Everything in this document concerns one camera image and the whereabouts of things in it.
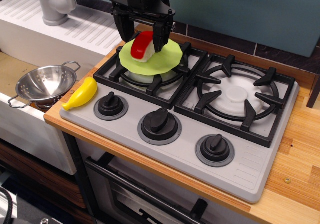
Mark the toy oven door with handle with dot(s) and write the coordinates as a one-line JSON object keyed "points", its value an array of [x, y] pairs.
{"points": [[134, 195]]}

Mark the grey toy faucet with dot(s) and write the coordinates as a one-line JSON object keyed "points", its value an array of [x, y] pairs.
{"points": [[55, 12]]}

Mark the black left stove knob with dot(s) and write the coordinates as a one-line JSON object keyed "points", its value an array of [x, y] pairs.
{"points": [[111, 107]]}

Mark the small steel colander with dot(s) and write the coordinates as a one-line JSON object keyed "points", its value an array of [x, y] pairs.
{"points": [[45, 86]]}

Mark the black stove knob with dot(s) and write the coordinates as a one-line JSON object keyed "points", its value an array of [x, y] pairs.
{"points": [[159, 127], [215, 150], [111, 107]]}

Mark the white right burner cap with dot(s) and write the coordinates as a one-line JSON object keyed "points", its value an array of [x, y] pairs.
{"points": [[234, 92]]}

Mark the yellow toy banana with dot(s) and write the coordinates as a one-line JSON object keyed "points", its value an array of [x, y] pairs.
{"points": [[83, 95]]}

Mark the black burner grate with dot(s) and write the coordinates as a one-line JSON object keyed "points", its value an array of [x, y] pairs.
{"points": [[276, 88], [166, 96]]}

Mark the black right stove knob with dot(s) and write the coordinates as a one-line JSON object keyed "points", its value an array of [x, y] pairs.
{"points": [[215, 150]]}

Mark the white left burner cap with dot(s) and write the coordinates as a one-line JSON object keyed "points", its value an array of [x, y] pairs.
{"points": [[144, 81]]}

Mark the light green plastic plate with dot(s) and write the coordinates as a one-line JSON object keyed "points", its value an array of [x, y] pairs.
{"points": [[159, 63]]}

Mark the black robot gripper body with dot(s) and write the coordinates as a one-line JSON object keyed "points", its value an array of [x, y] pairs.
{"points": [[126, 12]]}

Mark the white toy sink unit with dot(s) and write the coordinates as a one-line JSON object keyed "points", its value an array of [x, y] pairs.
{"points": [[27, 43]]}

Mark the black middle stove knob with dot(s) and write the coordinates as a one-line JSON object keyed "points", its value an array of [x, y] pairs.
{"points": [[159, 127]]}

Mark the white burner cap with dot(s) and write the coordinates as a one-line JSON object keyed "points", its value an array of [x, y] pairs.
{"points": [[144, 81], [234, 92]]}

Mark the black right burner grate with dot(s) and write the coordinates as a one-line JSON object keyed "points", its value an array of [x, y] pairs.
{"points": [[276, 88]]}

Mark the black left burner grate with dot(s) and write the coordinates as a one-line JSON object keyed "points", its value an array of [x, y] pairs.
{"points": [[166, 96]]}

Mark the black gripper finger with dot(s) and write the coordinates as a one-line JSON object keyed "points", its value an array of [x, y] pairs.
{"points": [[161, 34], [124, 27]]}

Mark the grey toy stove top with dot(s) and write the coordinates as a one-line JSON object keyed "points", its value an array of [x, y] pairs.
{"points": [[245, 177]]}

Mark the red and white toy sushi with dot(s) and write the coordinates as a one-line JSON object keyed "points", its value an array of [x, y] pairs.
{"points": [[143, 47]]}

